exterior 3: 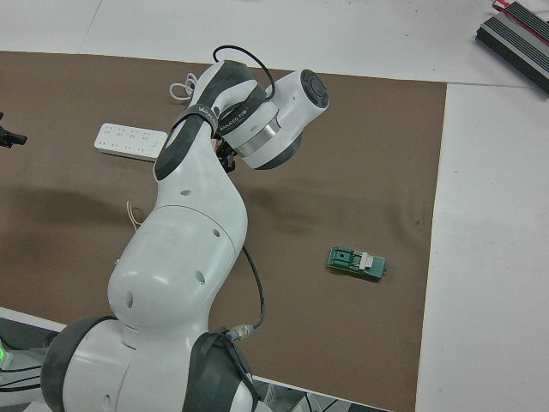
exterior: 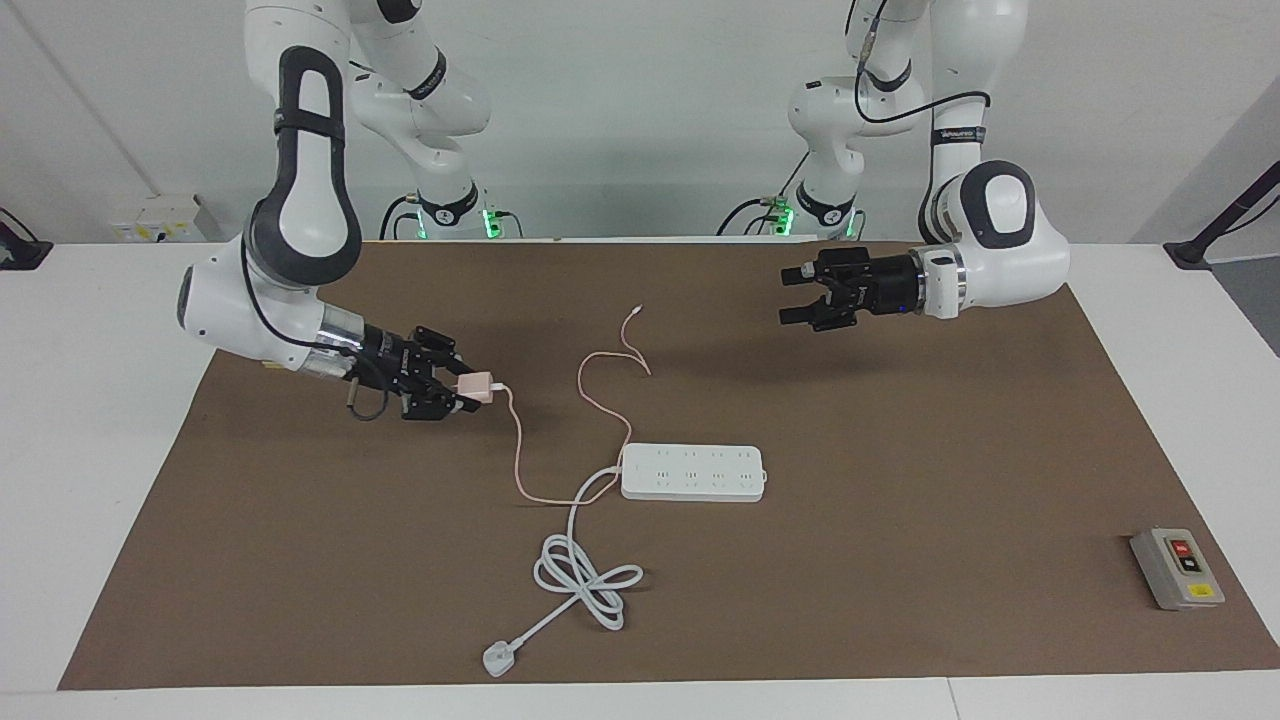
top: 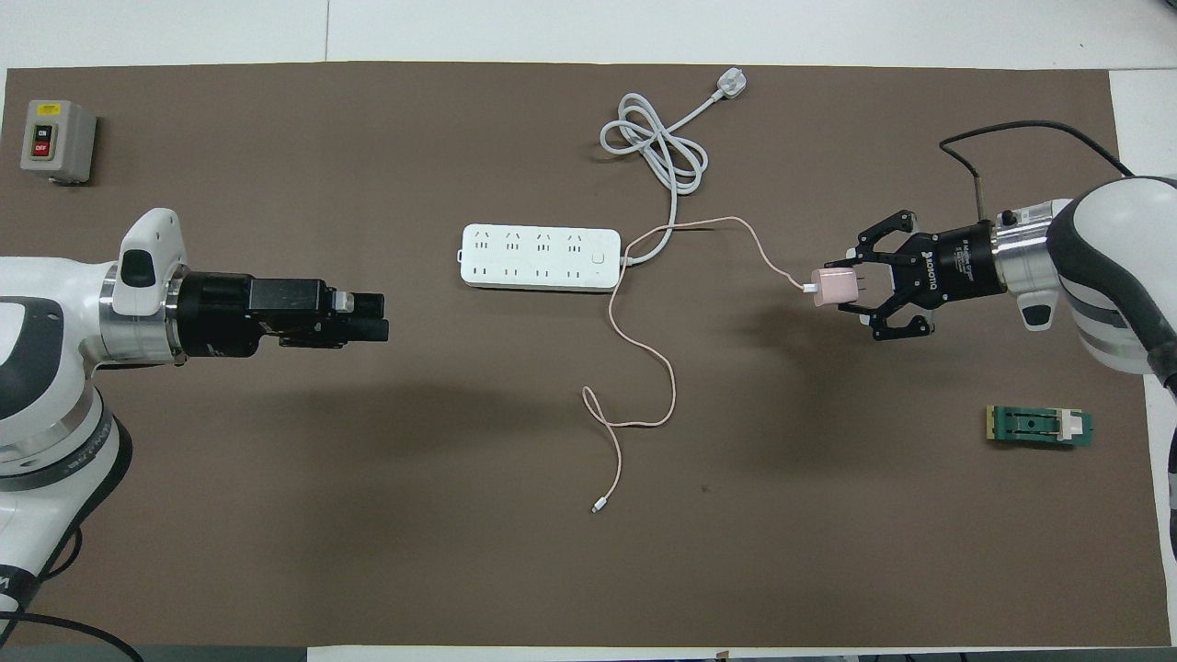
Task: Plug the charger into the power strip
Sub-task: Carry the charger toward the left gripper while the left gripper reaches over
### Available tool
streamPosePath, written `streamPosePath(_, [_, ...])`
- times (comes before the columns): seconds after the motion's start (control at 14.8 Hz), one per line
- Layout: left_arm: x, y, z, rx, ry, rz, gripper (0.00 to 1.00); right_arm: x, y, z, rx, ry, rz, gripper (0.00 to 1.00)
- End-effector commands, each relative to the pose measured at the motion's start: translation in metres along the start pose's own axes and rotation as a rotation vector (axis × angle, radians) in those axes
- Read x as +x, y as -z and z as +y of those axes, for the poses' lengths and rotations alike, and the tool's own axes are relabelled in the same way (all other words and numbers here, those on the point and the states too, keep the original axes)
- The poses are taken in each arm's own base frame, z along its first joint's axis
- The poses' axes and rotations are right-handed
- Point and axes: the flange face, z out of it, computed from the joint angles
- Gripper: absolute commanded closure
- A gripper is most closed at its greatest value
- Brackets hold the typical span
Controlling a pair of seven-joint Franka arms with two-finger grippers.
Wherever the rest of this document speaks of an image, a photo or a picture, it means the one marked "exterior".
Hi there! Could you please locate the grey on-off switch box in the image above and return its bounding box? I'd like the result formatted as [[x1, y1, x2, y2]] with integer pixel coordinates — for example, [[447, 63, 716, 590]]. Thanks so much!
[[1129, 527, 1227, 612]]

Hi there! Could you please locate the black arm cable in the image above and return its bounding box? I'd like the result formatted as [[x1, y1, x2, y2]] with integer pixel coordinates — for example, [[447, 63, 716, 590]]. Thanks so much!
[[240, 230, 393, 421], [845, 0, 991, 241]]

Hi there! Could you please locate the white power cord with plug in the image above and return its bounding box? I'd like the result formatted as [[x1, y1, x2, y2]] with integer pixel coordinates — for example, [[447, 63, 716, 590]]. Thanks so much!
[[482, 462, 644, 679]]

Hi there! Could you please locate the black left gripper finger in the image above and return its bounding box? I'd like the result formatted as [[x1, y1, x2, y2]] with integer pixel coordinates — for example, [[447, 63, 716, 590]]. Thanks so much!
[[783, 250, 849, 297], [779, 296, 856, 333]]

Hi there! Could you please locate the black clamp mount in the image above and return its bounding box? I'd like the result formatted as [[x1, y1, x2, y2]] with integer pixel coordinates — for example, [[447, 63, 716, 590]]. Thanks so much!
[[0, 207, 53, 271]]

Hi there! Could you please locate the black pole stand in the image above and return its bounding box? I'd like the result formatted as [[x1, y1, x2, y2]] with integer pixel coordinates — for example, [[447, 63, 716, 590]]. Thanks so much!
[[1163, 160, 1280, 271]]

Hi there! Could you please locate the white power strip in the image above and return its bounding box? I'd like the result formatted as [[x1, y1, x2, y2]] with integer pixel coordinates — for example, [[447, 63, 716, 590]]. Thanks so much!
[[620, 443, 768, 503]]

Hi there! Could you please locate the white wall socket box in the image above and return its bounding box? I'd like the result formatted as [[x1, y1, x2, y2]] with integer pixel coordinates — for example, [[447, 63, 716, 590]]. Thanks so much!
[[110, 195, 223, 244]]

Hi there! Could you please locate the pink charging cable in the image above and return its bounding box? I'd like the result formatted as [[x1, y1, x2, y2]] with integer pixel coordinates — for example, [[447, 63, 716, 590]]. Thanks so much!
[[497, 305, 656, 506]]

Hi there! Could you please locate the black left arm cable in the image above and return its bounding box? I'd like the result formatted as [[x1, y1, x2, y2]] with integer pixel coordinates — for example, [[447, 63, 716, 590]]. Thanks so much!
[[845, 0, 991, 241]]

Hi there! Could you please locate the brown table mat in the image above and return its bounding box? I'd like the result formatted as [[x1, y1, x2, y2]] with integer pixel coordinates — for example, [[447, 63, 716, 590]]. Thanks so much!
[[57, 240, 1280, 691]]

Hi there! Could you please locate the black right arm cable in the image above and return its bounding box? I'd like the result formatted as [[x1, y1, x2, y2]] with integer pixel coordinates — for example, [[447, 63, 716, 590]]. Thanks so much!
[[240, 230, 393, 421]]

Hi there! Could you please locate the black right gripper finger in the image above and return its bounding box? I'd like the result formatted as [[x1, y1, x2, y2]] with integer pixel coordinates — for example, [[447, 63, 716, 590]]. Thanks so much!
[[402, 385, 479, 421], [415, 327, 479, 379]]

